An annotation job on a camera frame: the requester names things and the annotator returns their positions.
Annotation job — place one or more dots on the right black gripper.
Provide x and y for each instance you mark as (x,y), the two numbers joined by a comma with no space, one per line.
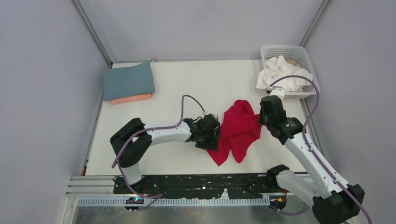
(261,120)

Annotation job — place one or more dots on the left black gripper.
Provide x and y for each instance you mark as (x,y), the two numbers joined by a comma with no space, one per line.
(212,144)

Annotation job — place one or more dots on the red t shirt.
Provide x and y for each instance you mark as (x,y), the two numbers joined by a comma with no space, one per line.
(240,128)

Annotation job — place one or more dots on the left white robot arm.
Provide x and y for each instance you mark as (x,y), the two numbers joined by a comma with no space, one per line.
(131,142)

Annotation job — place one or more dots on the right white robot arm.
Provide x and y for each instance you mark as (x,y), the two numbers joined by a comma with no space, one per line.
(331,197)

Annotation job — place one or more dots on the crumpled white t shirt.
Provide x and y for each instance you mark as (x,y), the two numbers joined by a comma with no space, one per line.
(278,67)

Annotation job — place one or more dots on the white plastic laundry basket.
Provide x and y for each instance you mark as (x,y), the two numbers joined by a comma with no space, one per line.
(297,54)

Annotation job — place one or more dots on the folded salmon pink t shirt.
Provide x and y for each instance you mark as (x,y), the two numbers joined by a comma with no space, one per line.
(131,99)

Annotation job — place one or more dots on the folded grey-blue t shirt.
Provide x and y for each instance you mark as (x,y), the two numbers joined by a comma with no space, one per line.
(128,81)

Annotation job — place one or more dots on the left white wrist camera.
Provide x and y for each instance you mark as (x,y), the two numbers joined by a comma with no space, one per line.
(208,115)

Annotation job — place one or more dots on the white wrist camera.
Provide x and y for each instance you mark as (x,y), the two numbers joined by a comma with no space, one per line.
(208,115)
(278,91)

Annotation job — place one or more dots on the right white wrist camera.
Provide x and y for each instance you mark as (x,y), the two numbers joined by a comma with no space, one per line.
(278,91)

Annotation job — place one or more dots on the aluminium frame rails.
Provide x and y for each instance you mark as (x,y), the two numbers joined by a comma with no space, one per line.
(97,186)

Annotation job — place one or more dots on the white slotted cable duct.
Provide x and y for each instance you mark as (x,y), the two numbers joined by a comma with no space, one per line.
(138,202)

